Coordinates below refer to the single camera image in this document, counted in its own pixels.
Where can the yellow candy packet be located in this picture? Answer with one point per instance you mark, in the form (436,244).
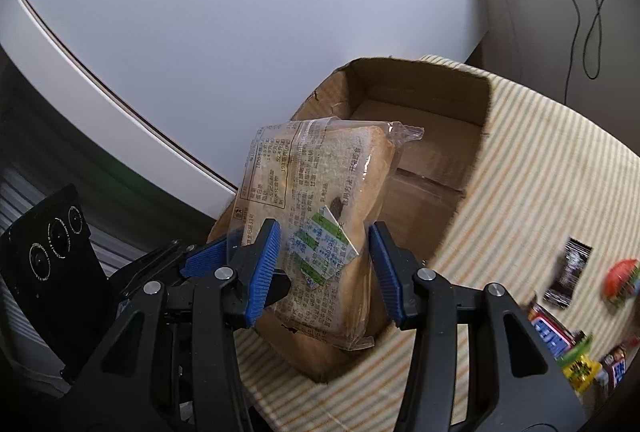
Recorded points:
(581,373)

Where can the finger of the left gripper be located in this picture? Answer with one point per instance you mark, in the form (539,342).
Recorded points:
(218,253)

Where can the Snickers chocolate bar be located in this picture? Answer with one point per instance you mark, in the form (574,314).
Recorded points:
(555,336)

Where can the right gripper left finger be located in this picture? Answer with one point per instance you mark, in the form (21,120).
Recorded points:
(168,363)

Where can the red jelly cup snack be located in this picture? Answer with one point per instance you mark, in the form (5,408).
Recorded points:
(622,282)

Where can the small brown chocolate bar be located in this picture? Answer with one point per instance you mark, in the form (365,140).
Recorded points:
(614,365)

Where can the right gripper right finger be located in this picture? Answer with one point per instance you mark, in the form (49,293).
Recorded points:
(477,363)

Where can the brown cardboard box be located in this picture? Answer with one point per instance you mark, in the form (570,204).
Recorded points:
(431,178)

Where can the black candy wrapper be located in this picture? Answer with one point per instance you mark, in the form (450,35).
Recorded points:
(572,263)

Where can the dark green candy packet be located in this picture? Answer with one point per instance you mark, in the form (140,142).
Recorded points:
(582,347)

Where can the striped yellow tablecloth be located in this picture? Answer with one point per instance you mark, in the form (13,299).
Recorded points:
(544,174)

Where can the packaged sliced bread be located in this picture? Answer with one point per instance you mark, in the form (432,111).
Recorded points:
(324,182)

